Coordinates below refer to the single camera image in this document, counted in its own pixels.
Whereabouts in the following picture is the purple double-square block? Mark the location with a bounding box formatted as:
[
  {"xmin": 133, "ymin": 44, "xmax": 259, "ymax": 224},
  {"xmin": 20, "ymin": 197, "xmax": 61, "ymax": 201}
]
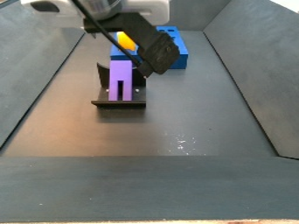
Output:
[{"xmin": 109, "ymin": 60, "xmax": 133, "ymax": 101}]

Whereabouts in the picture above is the yellow arch block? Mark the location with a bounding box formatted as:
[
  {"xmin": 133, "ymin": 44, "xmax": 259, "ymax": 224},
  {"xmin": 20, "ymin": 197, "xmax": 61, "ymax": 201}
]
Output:
[{"xmin": 117, "ymin": 31, "xmax": 137, "ymax": 51}]

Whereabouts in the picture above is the black camera cable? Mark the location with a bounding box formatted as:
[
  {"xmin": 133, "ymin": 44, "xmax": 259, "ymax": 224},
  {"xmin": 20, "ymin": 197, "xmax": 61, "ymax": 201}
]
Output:
[{"xmin": 70, "ymin": 0, "xmax": 145, "ymax": 67}]

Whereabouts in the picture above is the black curved holder stand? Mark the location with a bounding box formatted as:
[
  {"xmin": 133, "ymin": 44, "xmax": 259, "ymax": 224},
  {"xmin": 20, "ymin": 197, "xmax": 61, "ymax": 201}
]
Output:
[{"xmin": 91, "ymin": 64, "xmax": 146, "ymax": 109}]

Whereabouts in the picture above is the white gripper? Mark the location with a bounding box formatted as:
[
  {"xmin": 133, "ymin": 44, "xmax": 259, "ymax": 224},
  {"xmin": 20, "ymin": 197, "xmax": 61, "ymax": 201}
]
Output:
[{"xmin": 20, "ymin": 0, "xmax": 171, "ymax": 28}]

